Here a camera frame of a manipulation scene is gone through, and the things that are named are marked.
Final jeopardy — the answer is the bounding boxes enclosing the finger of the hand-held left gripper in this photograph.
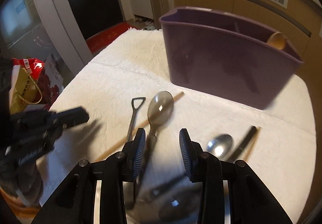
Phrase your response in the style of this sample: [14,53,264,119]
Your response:
[54,106,90,129]

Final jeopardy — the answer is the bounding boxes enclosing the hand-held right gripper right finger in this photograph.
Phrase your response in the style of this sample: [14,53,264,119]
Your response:
[179,128,293,224]

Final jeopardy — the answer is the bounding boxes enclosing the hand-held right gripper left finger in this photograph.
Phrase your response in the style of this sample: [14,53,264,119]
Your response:
[31,128,146,224]

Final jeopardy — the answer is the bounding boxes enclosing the wooden chopstick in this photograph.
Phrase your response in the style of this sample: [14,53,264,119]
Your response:
[97,91,185,162]

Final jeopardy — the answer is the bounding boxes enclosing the shiny metal spoon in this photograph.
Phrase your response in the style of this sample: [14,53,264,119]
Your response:
[206,134,234,159]

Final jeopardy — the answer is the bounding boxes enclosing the translucent brown plastic spoon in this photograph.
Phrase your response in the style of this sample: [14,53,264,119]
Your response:
[124,91,174,211]

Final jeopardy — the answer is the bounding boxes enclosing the purple utensil holder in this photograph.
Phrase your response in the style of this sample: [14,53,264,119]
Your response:
[158,6,305,111]

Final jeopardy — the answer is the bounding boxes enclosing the red and yellow bags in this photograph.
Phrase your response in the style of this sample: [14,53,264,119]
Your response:
[10,57,64,112]

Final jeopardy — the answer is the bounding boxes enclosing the yellow paper bag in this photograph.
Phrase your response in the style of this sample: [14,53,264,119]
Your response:
[9,67,43,114]

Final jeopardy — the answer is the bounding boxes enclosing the white towel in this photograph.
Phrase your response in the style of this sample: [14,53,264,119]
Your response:
[38,26,317,224]

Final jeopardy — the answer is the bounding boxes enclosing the red doormat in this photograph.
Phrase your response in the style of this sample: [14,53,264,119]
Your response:
[86,23,132,54]

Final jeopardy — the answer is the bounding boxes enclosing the shoes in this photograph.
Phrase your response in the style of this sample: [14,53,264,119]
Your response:
[134,16,154,31]

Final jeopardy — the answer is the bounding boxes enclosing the wooden spoon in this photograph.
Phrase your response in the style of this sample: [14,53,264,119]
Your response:
[267,31,287,50]

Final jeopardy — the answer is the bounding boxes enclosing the black handled utensil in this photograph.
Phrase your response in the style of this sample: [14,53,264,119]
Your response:
[228,125,261,163]

